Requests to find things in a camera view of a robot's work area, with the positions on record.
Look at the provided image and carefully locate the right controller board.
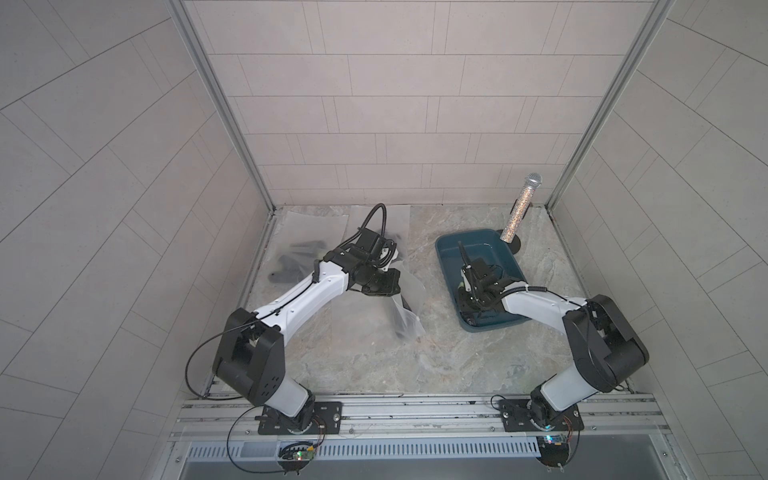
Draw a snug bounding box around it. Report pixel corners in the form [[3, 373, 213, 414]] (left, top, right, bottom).
[[536, 435, 571, 469]]

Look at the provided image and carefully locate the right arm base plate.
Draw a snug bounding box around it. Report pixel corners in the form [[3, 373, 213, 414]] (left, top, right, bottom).
[[491, 398, 584, 433]]

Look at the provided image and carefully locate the teal plastic bin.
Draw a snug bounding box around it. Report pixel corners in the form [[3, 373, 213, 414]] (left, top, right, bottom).
[[435, 229, 528, 333]]

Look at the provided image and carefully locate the clear zip-top bag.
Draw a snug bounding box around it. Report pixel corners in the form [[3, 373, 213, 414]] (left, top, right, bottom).
[[254, 211, 348, 300], [343, 205, 411, 267], [326, 263, 428, 391]]

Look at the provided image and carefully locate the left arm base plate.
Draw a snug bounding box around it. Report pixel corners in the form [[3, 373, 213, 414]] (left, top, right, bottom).
[[258, 401, 343, 435]]

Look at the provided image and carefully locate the aluminium mounting rail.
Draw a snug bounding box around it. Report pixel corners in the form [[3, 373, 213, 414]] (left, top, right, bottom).
[[170, 393, 670, 441]]

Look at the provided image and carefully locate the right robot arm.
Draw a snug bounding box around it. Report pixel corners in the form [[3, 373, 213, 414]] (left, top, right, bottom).
[[457, 259, 650, 429]]

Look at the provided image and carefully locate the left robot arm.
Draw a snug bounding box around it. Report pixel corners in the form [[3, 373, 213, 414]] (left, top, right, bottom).
[[212, 228, 400, 418]]

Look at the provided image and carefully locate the left controller board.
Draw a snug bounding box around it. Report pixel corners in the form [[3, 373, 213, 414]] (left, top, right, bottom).
[[277, 441, 318, 472]]

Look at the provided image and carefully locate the controller board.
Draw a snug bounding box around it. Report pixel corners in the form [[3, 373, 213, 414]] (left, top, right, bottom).
[[536, 435, 571, 469], [277, 441, 318, 472]]

